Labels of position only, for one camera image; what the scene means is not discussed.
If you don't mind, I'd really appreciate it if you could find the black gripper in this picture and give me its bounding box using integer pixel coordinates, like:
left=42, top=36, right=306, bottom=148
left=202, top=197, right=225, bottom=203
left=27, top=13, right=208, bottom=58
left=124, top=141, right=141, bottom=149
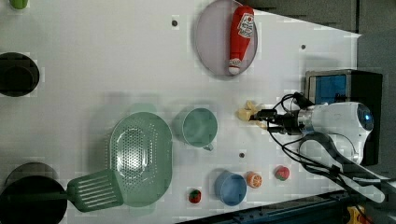
left=249, top=109, right=300, bottom=135

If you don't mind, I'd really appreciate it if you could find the plush peeled banana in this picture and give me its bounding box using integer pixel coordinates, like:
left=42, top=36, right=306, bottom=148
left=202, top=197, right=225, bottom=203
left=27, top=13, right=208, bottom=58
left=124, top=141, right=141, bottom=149
left=236, top=101, right=267, bottom=130

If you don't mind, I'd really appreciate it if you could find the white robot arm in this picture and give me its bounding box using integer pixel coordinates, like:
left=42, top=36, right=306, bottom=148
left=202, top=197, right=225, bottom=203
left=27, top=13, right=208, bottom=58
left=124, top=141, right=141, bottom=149
left=246, top=101, right=388, bottom=203

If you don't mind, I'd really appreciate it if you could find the green mug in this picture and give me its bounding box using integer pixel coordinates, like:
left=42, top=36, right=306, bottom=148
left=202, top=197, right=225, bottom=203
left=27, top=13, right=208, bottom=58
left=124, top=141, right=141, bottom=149
left=172, top=106, right=219, bottom=151

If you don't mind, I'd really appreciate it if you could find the red plush strawberry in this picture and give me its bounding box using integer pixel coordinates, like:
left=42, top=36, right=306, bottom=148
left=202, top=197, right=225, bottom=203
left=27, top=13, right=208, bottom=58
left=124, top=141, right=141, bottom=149
left=275, top=166, right=290, bottom=181

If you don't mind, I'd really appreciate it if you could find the plush orange slice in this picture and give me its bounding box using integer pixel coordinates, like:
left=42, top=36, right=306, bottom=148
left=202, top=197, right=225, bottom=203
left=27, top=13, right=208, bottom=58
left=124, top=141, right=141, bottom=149
left=247, top=172, right=262, bottom=189

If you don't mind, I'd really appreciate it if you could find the silver toaster oven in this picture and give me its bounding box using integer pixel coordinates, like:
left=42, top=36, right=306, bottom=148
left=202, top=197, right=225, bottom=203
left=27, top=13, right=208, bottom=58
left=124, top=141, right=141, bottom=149
left=304, top=68, right=384, bottom=166

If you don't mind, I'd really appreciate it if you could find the blue bowl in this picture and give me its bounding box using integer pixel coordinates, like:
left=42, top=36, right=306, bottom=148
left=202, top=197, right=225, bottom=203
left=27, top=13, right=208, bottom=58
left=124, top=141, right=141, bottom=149
left=214, top=171, right=247, bottom=206

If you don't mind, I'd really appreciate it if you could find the grey round plate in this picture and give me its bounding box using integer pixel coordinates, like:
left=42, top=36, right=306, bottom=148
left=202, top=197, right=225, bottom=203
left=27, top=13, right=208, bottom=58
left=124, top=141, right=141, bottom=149
left=194, top=0, right=258, bottom=77

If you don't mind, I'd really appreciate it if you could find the plush red ketchup bottle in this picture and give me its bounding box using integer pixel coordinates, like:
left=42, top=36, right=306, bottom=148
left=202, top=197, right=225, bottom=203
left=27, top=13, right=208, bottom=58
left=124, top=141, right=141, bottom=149
left=229, top=6, right=254, bottom=75

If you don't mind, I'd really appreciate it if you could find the small red green strawberry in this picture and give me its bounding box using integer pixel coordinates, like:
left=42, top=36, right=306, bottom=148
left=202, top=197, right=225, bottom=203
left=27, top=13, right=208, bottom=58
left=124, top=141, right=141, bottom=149
left=189, top=189, right=202, bottom=203

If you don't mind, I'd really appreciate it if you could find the green colander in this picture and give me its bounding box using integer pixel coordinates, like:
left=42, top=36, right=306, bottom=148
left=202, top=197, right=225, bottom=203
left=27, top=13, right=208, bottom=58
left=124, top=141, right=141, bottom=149
left=109, top=112, right=173, bottom=207

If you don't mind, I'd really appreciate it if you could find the green slotted spatula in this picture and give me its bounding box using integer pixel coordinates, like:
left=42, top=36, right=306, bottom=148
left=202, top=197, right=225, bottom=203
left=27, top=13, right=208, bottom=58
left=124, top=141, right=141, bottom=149
left=6, top=169, right=123, bottom=213

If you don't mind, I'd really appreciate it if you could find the black round burner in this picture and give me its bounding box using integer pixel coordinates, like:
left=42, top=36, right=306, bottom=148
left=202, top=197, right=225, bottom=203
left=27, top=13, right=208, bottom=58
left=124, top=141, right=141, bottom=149
left=0, top=52, right=40, bottom=97

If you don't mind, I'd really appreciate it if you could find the black frying pan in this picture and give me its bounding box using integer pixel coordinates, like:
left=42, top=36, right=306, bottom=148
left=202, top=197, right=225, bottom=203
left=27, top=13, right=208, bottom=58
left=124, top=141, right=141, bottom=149
left=1, top=162, right=67, bottom=224

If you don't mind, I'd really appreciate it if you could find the green object at edge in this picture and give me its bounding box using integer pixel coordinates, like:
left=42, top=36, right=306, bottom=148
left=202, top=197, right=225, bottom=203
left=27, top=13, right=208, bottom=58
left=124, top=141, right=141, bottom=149
left=9, top=0, right=29, bottom=9

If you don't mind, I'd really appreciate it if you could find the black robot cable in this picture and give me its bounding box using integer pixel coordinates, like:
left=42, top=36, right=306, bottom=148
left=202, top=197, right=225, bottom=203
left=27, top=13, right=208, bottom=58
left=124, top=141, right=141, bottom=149
left=266, top=91, right=375, bottom=224

